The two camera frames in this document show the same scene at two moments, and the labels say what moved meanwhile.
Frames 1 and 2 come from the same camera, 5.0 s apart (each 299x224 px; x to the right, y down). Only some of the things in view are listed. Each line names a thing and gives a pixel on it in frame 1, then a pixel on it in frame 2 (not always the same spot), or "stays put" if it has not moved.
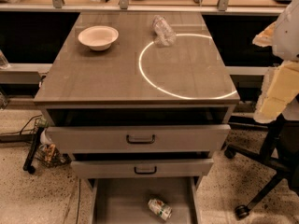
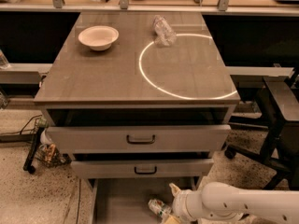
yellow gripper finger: (265, 37) -> (171, 220)
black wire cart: (45, 155) stays put
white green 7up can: (160, 209) stays put
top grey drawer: (137, 138) stays put
